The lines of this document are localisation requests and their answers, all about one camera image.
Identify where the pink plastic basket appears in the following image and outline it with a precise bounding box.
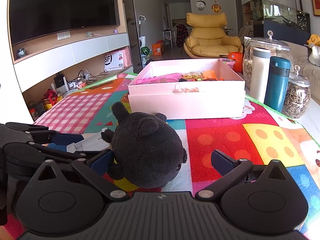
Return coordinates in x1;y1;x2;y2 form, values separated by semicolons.
136;73;183;85

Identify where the yellow duck plush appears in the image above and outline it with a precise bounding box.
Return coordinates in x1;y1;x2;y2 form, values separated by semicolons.
307;34;320;47

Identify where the panda wall clock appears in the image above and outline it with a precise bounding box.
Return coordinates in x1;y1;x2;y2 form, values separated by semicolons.
195;0;206;11

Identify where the orange toy bucket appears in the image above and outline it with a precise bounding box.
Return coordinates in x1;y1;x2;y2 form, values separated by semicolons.
227;52;243;73

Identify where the orange cardboard box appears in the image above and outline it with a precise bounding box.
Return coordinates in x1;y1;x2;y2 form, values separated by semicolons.
152;43;164;56

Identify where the white tv cabinet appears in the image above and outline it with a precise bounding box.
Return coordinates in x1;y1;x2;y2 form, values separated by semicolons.
12;29;134;120

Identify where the glass fish tank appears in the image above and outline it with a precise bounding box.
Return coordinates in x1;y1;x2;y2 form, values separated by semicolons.
252;0;311;33

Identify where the large glass nut jar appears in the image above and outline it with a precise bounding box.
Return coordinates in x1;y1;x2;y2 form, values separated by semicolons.
241;29;293;91

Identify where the black television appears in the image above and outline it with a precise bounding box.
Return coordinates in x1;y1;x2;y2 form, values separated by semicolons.
9;0;120;44

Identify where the small glass seed jar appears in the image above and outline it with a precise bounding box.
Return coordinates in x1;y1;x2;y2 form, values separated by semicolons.
281;65;311;119

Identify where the pink toy bucket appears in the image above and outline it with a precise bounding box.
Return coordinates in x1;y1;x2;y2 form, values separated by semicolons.
220;58;235;70

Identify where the orange plastic toy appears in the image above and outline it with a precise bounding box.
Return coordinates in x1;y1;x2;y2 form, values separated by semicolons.
202;70;224;81

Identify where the white thermos bottle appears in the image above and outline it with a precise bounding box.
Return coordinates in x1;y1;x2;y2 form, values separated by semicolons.
249;47;271;103

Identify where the pink cardboard box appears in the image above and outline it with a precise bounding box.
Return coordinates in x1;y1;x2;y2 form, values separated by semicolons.
128;59;245;119

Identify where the teal thermos bottle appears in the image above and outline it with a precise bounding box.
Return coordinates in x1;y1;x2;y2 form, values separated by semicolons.
264;56;291;112

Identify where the white SF parcel box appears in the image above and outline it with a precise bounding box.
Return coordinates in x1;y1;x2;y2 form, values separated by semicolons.
104;51;124;72

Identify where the yellow lounge chair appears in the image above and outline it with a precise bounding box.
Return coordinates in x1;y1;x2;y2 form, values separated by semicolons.
183;12;243;59

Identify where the yellow round wall ornament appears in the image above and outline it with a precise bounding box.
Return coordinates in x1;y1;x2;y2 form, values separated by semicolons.
211;1;221;14

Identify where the black plush toy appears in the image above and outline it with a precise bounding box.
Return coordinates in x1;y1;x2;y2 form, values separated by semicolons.
101;102;187;189

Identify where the white stick vacuum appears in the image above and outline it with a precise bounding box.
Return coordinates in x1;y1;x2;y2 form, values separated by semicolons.
138;15;147;48

